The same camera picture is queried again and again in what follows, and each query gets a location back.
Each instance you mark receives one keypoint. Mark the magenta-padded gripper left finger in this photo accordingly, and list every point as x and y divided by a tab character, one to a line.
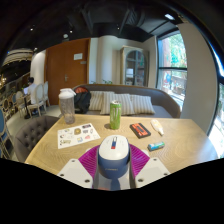
75	171

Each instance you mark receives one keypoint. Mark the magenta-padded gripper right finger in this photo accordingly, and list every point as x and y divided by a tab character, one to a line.
151	171

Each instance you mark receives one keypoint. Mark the white and blue computer mouse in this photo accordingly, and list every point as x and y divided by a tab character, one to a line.
113	156

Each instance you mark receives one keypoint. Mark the small teal packet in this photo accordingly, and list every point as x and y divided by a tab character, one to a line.
156	146

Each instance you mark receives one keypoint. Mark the white sticker sheet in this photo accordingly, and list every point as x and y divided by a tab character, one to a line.
78	135

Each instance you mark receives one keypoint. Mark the black and orange flat case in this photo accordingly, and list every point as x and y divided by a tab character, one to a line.
140	130

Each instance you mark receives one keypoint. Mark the white squeeze tube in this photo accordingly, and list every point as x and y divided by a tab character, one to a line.
157	127

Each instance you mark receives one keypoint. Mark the grey tufted armchair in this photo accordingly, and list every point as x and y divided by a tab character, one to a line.
31	135

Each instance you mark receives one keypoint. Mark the clear shaker bottle white lid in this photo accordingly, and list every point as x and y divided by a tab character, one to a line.
68	108

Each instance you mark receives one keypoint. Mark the green drink can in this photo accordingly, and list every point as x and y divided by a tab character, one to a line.
115	115

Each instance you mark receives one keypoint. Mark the black backpack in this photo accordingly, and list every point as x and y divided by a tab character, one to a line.
82	100

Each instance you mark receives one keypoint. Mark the grey curved sofa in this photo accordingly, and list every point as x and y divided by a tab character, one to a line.
163	100

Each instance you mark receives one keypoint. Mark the white chairs group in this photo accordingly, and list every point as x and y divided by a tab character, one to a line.
40	96

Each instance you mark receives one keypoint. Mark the person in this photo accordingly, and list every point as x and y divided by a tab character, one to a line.
31	90

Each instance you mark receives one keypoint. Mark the brown wooden door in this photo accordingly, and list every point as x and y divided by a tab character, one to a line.
68	73

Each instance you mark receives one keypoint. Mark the large black-framed window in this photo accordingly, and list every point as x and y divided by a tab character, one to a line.
171	70

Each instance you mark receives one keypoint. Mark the arched glass-door cabinet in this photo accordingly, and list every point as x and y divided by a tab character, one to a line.
134	66

